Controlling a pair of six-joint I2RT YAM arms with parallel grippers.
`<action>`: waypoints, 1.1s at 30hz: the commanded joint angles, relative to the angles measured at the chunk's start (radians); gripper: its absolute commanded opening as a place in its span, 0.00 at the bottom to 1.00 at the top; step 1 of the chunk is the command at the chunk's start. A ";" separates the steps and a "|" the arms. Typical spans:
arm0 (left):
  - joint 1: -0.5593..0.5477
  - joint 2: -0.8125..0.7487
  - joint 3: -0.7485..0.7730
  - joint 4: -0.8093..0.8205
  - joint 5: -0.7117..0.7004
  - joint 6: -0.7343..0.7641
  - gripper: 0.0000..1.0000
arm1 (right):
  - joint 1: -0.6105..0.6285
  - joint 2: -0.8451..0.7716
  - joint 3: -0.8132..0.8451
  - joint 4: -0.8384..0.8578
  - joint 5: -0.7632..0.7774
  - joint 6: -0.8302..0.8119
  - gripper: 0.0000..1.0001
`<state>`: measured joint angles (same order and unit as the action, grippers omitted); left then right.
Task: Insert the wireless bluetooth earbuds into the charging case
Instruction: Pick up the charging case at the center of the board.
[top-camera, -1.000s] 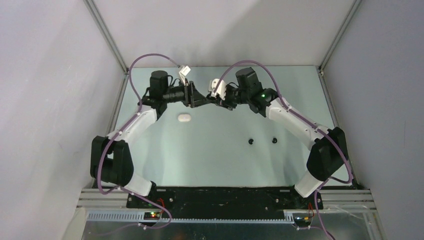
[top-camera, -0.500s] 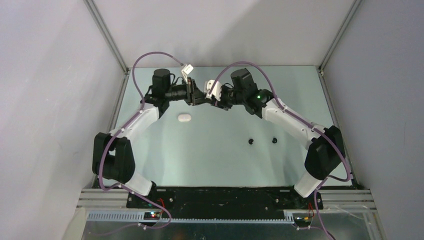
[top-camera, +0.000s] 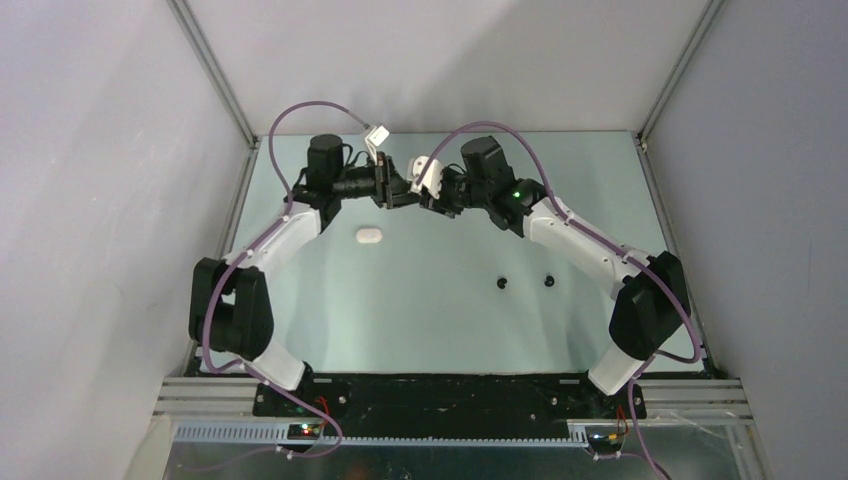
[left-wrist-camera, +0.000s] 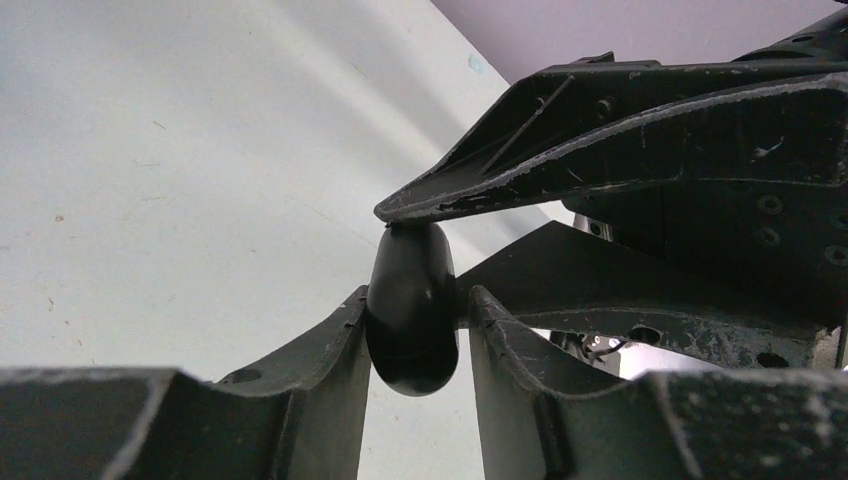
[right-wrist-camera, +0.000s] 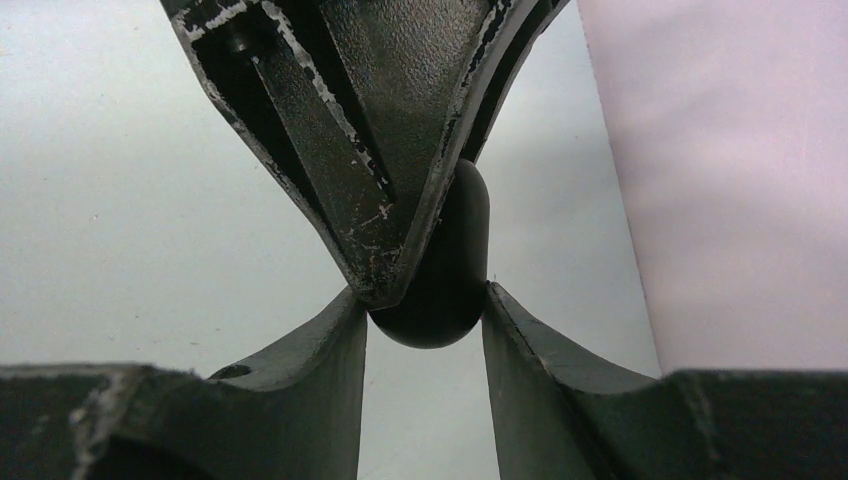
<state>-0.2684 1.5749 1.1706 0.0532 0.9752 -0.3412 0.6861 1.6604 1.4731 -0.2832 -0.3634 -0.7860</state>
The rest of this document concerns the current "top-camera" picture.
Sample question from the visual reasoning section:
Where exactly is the aluminium frame rail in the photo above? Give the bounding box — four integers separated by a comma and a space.
152, 377, 754, 426

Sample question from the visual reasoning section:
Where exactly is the white earbud charging case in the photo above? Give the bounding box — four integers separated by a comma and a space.
355, 227, 384, 245

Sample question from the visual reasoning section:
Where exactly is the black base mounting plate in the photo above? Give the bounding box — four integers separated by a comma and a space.
252, 373, 647, 440

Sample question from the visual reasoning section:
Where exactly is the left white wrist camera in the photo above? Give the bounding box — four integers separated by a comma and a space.
362, 124, 390, 161

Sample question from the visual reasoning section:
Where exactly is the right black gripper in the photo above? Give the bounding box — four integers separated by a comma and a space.
419, 166, 490, 219

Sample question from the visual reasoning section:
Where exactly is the right controller board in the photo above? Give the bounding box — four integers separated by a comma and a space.
588, 433, 626, 449

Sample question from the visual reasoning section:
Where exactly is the left controller board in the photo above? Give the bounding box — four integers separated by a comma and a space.
286, 423, 323, 441

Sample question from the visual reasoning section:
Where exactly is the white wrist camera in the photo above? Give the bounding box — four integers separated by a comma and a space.
362, 124, 390, 161
406, 156, 445, 199

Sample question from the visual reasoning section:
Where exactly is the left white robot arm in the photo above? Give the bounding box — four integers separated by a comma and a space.
188, 127, 442, 417

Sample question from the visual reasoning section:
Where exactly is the grey slotted cable duct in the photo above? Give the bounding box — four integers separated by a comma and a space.
173, 422, 590, 448

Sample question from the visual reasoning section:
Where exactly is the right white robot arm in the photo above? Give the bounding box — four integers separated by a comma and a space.
406, 136, 691, 418

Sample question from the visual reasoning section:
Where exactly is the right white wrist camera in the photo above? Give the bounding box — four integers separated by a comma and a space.
406, 156, 445, 199

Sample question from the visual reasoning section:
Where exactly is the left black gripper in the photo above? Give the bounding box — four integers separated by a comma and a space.
332, 153, 421, 211

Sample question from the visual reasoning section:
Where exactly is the controller board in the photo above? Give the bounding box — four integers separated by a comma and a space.
588, 433, 626, 449
286, 423, 323, 441

